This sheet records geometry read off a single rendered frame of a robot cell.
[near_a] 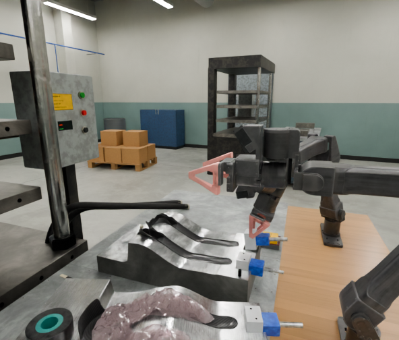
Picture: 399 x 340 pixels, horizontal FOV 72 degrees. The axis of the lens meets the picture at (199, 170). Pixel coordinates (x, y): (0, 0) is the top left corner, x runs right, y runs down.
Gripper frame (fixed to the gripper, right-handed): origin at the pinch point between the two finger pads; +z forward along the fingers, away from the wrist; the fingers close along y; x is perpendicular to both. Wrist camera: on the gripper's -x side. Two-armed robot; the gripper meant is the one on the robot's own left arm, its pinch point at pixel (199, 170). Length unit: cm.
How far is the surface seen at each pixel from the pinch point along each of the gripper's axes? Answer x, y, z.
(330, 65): -92, -666, -83
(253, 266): 29.7, -10.2, -11.9
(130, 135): 46, -418, 297
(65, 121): -8, -36, 75
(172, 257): 30.0, -8.1, 12.3
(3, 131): -7, -4, 69
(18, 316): 39, 17, 46
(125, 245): 33.0, -14.8, 33.9
